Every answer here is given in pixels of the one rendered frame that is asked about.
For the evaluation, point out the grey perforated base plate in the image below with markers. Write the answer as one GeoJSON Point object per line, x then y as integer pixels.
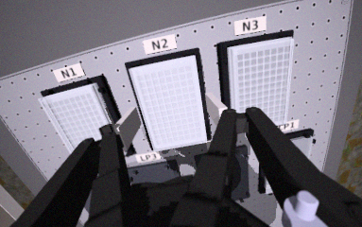
{"type": "Point", "coordinates": [321, 33]}

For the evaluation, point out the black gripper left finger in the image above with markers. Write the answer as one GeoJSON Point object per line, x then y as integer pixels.
{"type": "Point", "coordinates": [62, 199]}

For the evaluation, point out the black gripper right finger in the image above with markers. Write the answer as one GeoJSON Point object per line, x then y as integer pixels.
{"type": "Point", "coordinates": [309, 197]}

